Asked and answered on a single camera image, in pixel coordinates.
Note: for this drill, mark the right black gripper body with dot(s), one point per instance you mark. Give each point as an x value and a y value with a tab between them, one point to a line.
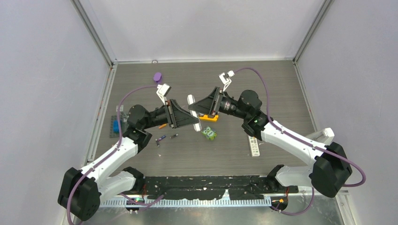
214	108

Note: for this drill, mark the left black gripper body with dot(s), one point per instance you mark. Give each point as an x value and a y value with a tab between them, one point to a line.
172	116

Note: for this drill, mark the white remote control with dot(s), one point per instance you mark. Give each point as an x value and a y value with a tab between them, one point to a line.
254	147
191	100

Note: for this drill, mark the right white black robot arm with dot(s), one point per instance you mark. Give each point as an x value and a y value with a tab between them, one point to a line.
327	168

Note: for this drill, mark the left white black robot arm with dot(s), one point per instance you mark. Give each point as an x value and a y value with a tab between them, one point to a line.
83	190

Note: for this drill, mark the yellow triangular toy block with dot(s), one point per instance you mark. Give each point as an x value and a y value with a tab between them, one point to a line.
207	118

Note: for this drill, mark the green monster toy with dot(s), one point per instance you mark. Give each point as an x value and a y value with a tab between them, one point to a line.
209	133

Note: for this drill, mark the purple plastic cap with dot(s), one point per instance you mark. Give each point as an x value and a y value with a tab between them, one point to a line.
157	77

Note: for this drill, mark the grey lego baseplate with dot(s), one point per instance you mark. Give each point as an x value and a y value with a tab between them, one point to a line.
123	121

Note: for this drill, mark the small grey sticker tile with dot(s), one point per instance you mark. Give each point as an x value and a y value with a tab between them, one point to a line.
120	108

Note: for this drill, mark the blue lego brick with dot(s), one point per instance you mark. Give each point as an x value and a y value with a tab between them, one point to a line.
115	127

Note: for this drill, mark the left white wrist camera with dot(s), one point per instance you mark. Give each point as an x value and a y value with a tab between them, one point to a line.
162	91

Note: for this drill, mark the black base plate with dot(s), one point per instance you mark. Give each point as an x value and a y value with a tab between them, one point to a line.
246	187

